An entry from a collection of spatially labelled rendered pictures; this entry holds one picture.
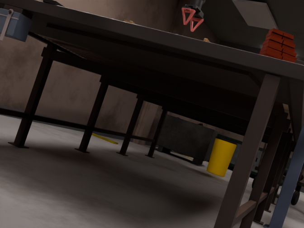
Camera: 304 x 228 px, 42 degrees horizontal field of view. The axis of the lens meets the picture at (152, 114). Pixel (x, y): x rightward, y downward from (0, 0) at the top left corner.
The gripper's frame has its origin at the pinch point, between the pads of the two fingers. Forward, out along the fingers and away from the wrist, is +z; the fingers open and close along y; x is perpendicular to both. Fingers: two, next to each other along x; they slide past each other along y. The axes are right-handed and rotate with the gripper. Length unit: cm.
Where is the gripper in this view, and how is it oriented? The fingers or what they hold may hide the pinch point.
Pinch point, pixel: (188, 26)
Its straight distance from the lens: 197.8
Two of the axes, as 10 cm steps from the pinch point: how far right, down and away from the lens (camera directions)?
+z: -3.1, 9.5, -0.1
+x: 8.5, 2.7, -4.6
